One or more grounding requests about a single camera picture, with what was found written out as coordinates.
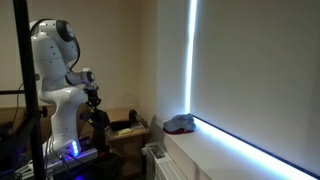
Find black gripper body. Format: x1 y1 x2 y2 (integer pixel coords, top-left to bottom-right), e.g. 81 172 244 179
84 85 102 103

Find navy baseball cap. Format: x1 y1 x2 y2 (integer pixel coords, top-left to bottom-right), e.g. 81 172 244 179
79 108 111 133

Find light blue baseball cap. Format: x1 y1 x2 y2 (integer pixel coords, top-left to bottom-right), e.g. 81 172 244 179
163 113 197 133

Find light wooden cabinet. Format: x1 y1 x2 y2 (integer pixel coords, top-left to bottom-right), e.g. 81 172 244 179
101 107 151 179

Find maroon red cap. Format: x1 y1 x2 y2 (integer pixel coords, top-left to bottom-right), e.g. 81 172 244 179
162 126 195 136

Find black plastic tray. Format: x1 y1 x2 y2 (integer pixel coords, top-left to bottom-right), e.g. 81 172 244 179
110 120 133 132

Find yellow sponge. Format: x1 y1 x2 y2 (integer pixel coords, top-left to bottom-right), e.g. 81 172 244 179
116 128 134 136

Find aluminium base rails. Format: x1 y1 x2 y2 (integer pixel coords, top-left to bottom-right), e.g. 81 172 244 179
13 146 100 178

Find black tripod stand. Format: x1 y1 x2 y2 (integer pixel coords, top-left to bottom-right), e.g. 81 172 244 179
0 0 48 180

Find small picture label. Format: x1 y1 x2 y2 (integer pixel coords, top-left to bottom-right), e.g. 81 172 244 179
151 146 166 160

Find white radiator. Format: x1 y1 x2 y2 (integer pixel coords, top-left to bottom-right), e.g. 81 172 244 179
142 142 188 180

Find white window sill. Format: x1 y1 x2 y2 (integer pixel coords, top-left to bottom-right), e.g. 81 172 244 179
154 116 320 180

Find grey window roller blind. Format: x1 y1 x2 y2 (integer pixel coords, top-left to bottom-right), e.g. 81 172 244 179
189 0 320 179

